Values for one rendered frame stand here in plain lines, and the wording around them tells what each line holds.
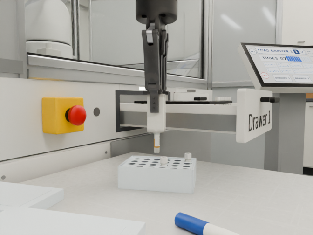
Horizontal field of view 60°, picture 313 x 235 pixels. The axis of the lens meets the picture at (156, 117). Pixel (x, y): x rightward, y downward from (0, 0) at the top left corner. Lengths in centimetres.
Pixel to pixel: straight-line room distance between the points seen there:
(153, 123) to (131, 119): 24
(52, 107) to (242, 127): 37
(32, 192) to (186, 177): 23
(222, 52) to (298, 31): 174
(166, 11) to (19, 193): 36
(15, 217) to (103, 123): 47
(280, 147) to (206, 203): 119
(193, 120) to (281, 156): 101
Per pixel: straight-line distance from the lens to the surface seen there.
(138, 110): 71
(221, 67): 242
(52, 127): 56
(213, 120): 60
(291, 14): 406
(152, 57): 45
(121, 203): 41
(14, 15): 58
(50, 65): 59
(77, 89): 64
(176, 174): 44
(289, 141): 160
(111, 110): 71
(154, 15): 48
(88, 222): 24
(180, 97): 100
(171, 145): 99
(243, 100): 57
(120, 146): 75
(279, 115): 154
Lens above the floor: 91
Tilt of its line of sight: 4 degrees down
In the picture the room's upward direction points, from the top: straight up
